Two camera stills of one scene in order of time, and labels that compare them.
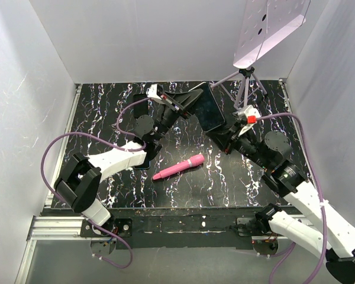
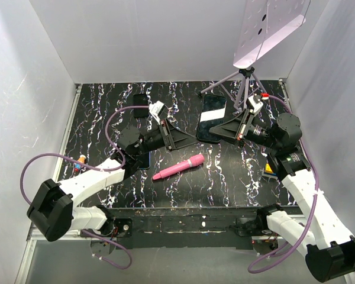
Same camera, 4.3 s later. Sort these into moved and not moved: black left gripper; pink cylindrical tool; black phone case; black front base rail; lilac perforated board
Moved: black left gripper
Not moved: black front base rail; lilac perforated board; pink cylindrical tool; black phone case
